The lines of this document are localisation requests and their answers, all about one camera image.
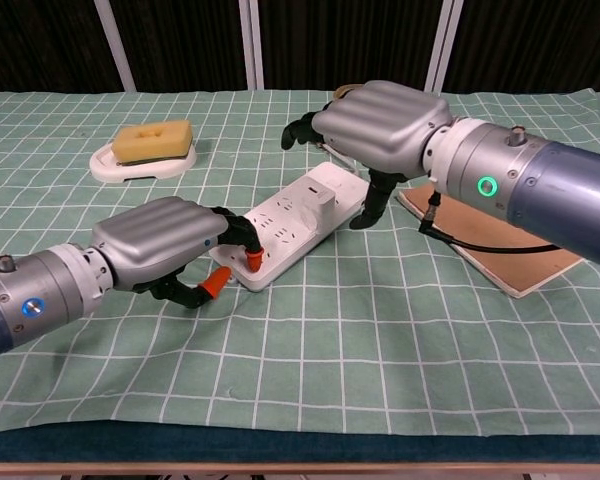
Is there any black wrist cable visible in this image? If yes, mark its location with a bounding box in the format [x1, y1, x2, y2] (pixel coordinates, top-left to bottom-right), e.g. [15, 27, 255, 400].
[418, 192, 596, 261]

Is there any white power strip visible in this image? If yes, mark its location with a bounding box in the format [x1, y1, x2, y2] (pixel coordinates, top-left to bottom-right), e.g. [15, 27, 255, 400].
[208, 161, 371, 294]

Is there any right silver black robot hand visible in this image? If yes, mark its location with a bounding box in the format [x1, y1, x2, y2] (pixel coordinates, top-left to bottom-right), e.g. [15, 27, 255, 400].
[280, 80, 454, 231]

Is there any white soap dish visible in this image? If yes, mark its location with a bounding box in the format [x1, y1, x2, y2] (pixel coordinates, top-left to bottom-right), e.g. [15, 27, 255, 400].
[88, 142, 199, 184]

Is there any dark teal under cloth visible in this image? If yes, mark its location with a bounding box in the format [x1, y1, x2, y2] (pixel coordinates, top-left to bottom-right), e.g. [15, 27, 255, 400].
[0, 418, 600, 466]

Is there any green white grid tablecloth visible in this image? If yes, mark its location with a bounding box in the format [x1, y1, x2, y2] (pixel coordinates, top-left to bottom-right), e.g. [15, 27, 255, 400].
[0, 88, 600, 435]

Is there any white plug adapter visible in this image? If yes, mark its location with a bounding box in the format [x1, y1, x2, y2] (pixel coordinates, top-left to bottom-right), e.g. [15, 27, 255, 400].
[302, 172, 337, 214]

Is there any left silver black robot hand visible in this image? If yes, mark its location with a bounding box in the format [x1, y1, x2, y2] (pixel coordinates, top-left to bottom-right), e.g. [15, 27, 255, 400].
[90, 195, 267, 309]

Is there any yellow sponge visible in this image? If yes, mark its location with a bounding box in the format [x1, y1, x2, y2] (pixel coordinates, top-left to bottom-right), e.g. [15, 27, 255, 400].
[111, 119, 195, 165]

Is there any white partition frame post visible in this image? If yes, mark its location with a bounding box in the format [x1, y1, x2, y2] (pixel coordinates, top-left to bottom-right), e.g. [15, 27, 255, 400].
[93, 0, 137, 92]
[424, 0, 465, 93]
[238, 0, 266, 90]

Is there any wooden board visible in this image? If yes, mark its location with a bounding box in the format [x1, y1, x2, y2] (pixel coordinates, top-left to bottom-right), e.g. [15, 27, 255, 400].
[396, 183, 586, 300]

